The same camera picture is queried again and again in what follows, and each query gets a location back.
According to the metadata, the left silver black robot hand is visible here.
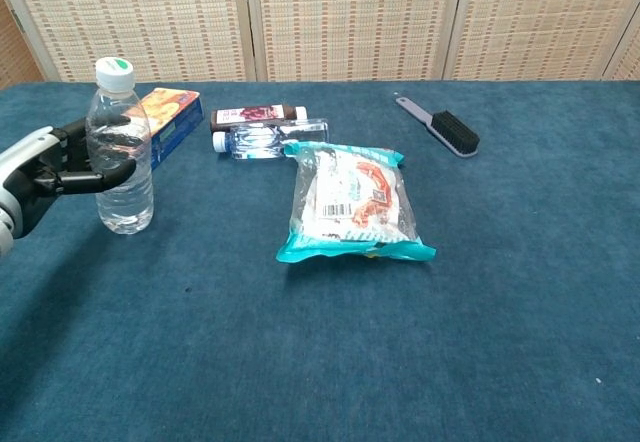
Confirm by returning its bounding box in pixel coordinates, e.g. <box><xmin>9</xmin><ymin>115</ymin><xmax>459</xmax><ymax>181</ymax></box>
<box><xmin>0</xmin><ymin>114</ymin><xmax>146</xmax><ymax>241</ymax></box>

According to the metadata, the transparent white-capped water bottle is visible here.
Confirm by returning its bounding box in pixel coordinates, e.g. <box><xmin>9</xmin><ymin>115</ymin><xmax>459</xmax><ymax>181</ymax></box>
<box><xmin>84</xmin><ymin>56</ymin><xmax>155</xmax><ymax>236</ymax></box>

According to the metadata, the clear blue-label square bottle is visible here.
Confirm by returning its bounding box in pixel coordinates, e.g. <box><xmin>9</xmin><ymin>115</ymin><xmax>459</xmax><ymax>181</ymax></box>
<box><xmin>211</xmin><ymin>117</ymin><xmax>330</xmax><ymax>161</ymax></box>

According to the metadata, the dark juice bottle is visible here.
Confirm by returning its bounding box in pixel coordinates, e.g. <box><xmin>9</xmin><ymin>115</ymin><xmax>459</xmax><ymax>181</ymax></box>
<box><xmin>209</xmin><ymin>103</ymin><xmax>308</xmax><ymax>133</ymax></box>

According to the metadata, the orange woven screen panel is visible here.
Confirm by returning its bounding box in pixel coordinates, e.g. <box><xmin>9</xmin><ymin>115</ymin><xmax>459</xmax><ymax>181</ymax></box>
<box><xmin>0</xmin><ymin>0</ymin><xmax>46</xmax><ymax>91</ymax></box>

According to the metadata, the orange blue cracker box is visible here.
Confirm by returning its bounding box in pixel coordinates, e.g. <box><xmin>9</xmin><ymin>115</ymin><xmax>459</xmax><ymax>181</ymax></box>
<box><xmin>139</xmin><ymin>87</ymin><xmax>205</xmax><ymax>172</ymax></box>

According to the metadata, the beige bamboo screen panel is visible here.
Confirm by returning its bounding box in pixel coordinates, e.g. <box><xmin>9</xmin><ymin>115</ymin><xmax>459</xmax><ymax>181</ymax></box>
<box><xmin>0</xmin><ymin>0</ymin><xmax>257</xmax><ymax>84</ymax></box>
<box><xmin>243</xmin><ymin>0</ymin><xmax>466</xmax><ymax>83</ymax></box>
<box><xmin>602</xmin><ymin>6</ymin><xmax>640</xmax><ymax>82</ymax></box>
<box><xmin>443</xmin><ymin>0</ymin><xmax>640</xmax><ymax>82</ymax></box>

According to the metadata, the teal clear snack bag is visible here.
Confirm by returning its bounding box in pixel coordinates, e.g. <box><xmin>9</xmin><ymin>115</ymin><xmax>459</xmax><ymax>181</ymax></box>
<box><xmin>275</xmin><ymin>140</ymin><xmax>437</xmax><ymax>265</ymax></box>

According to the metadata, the blue felt table cloth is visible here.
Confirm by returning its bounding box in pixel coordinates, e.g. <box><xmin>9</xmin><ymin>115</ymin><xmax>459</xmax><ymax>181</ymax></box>
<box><xmin>0</xmin><ymin>80</ymin><xmax>640</xmax><ymax>442</ymax></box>

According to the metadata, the grey black-bristle brush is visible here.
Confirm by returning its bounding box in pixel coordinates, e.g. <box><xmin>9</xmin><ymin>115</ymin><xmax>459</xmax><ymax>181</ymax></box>
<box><xmin>395</xmin><ymin>95</ymin><xmax>481</xmax><ymax>159</ymax></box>

